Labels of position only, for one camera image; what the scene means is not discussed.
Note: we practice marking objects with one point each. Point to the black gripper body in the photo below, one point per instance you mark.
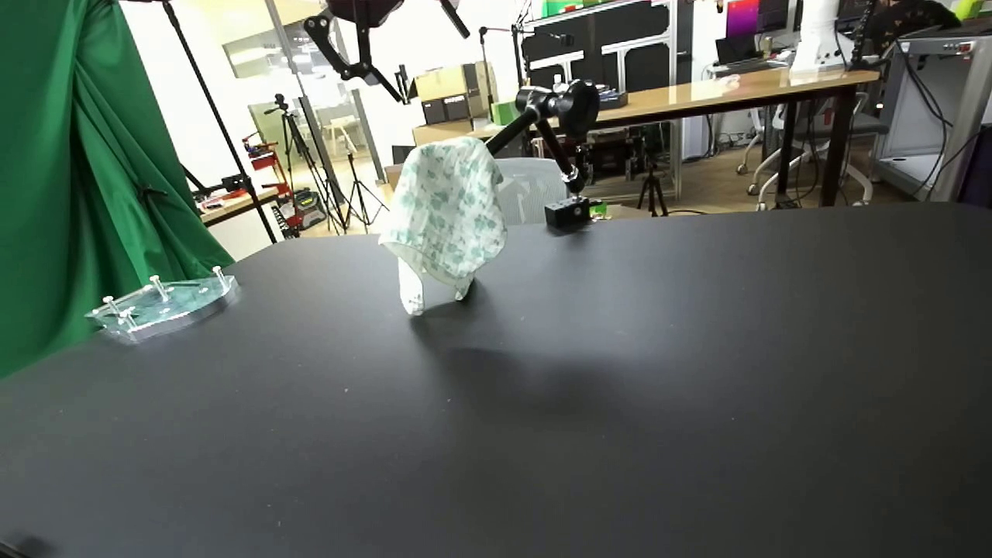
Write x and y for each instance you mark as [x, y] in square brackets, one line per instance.
[367, 17]

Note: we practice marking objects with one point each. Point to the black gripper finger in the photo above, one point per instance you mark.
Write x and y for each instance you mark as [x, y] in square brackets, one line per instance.
[363, 66]
[451, 9]

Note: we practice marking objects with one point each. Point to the white green-patterned cloth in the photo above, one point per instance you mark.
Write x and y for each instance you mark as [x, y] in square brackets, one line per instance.
[444, 222]

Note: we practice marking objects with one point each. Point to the black tripod light stand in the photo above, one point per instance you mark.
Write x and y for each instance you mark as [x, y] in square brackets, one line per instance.
[219, 117]

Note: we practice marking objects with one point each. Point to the black shelf unit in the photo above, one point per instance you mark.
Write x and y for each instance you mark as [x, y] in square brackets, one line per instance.
[628, 45]

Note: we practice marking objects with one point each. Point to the green backdrop curtain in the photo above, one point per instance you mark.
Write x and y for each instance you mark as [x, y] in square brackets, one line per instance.
[92, 188]

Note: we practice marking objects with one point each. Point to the clear acrylic plate with standoffs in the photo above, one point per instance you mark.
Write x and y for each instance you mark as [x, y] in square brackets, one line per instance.
[163, 309]

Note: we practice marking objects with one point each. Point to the long wooden table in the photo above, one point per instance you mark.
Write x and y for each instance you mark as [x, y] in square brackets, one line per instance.
[749, 91]

